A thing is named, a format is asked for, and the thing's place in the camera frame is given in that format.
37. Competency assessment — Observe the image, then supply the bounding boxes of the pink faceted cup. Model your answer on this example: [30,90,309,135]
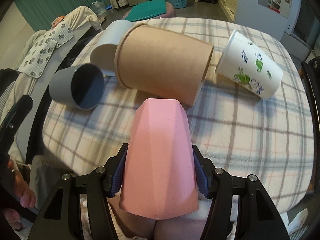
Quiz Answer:
[119,99,199,220]

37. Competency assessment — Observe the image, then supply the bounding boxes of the grey plastic cup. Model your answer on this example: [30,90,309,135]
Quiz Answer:
[49,63,105,110]

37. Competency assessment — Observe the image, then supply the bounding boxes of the brown paper cup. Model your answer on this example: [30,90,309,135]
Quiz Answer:
[114,23,214,106]

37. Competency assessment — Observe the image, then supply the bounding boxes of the white floral paper cup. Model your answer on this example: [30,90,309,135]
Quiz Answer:
[215,30,283,99]

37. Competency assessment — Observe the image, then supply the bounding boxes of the person's legs pink trousers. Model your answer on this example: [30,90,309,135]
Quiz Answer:
[108,195,210,239]

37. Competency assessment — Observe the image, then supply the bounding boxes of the patterned white towel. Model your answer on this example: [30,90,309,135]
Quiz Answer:
[18,20,74,78]

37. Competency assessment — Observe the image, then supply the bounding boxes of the plaid table cloth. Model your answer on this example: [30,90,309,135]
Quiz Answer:
[42,17,314,212]

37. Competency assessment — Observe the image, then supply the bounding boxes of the bed with beige blanket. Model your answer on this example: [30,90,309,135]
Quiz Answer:
[0,5,102,160]

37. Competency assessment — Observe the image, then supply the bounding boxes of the water bottle jug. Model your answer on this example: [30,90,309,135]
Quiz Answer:
[91,1,107,18]

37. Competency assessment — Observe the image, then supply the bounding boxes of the teal cushion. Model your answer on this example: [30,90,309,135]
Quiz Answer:
[124,0,167,22]

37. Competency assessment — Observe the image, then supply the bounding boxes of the pink round stool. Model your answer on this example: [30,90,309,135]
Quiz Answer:
[123,1,176,19]

